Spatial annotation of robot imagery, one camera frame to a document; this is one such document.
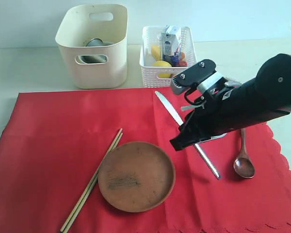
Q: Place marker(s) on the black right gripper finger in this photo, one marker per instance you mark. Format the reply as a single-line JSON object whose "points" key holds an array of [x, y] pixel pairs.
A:
{"points": [[185, 138], [189, 125]]}

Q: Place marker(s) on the brown wooden spoon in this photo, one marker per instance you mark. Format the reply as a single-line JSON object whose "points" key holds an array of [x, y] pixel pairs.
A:
{"points": [[243, 165]]}

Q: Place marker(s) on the red sausage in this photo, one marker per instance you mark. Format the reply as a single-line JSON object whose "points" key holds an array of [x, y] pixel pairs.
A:
{"points": [[182, 63]]}

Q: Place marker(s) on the yellow cheese wedge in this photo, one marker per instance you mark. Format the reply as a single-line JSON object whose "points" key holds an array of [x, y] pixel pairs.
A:
{"points": [[156, 52]]}

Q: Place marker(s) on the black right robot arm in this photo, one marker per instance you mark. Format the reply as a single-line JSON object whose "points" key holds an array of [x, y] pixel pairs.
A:
{"points": [[266, 97]]}

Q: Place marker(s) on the stainless steel cup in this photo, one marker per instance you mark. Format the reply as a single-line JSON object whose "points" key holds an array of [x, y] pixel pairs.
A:
{"points": [[94, 53]]}

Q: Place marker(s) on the white ceramic bowl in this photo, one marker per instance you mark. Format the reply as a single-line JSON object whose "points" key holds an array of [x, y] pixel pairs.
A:
{"points": [[95, 59]]}

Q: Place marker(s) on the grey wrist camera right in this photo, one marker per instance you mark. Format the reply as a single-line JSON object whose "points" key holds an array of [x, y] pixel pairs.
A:
{"points": [[192, 76]]}

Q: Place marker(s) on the blue white milk carton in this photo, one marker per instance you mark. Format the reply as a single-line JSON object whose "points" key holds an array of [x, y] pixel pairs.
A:
{"points": [[170, 44]]}

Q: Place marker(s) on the white perforated basket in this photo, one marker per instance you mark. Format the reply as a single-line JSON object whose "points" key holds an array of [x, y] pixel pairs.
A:
{"points": [[161, 76]]}

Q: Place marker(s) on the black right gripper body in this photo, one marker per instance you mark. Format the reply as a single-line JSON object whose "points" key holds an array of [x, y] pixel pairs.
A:
{"points": [[220, 115]]}

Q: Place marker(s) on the steel table knife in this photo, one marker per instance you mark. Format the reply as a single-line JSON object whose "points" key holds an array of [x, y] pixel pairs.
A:
{"points": [[171, 110]]}

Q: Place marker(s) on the cream plastic tub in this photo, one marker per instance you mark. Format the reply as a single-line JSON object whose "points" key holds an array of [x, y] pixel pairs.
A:
{"points": [[82, 23]]}

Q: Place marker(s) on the brown wooden plate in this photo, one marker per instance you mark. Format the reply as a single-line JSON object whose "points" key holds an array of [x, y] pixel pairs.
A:
{"points": [[136, 177]]}

